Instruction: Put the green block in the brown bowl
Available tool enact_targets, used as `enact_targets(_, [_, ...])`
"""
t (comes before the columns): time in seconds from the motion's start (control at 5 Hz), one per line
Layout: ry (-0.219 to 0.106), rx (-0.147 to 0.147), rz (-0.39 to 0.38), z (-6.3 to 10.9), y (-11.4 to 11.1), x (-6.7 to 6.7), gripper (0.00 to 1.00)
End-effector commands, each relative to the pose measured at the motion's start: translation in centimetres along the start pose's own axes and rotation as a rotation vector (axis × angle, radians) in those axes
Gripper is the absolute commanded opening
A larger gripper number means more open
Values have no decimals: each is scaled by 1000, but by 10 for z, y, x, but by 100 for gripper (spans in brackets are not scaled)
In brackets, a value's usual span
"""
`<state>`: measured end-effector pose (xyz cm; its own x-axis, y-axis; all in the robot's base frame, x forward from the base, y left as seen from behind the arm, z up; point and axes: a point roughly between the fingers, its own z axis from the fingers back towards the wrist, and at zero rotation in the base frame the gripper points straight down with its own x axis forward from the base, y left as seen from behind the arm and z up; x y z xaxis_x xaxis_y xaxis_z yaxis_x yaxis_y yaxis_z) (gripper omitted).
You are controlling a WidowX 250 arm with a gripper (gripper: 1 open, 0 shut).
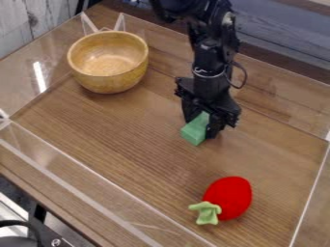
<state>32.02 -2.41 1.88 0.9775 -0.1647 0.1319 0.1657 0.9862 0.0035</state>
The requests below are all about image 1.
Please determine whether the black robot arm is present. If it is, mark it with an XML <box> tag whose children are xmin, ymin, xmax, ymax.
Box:
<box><xmin>150</xmin><ymin>0</ymin><xmax>240</xmax><ymax>139</ymax></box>

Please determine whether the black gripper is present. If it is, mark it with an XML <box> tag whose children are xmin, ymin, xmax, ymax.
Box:
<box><xmin>175</xmin><ymin>71</ymin><xmax>240</xmax><ymax>139</ymax></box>

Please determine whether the brown wooden bowl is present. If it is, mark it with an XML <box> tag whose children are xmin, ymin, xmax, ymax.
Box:
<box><xmin>67</xmin><ymin>31</ymin><xmax>150</xmax><ymax>94</ymax></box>

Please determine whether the clear acrylic tray wall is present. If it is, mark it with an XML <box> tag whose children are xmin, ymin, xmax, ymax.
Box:
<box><xmin>0</xmin><ymin>109</ymin><xmax>216</xmax><ymax>247</ymax></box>

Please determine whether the black cable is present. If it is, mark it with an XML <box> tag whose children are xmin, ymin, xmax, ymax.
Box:
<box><xmin>0</xmin><ymin>219</ymin><xmax>44</xmax><ymax>247</ymax></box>

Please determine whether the green rectangular block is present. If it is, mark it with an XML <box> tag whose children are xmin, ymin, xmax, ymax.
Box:
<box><xmin>180</xmin><ymin>112</ymin><xmax>208</xmax><ymax>146</ymax></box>

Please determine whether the red plush strawberry toy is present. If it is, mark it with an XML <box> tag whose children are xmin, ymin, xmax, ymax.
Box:
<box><xmin>188</xmin><ymin>177</ymin><xmax>253</xmax><ymax>225</ymax></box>

